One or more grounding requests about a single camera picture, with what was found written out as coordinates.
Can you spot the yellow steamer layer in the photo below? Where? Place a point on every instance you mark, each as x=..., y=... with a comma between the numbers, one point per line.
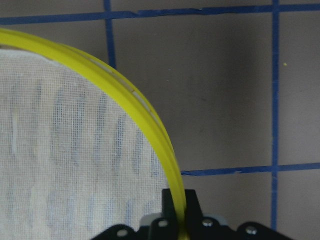
x=81, y=148

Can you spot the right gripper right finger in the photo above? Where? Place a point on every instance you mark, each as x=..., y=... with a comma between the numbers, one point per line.
x=193, y=216

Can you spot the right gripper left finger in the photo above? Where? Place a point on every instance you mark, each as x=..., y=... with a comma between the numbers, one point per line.
x=164, y=226

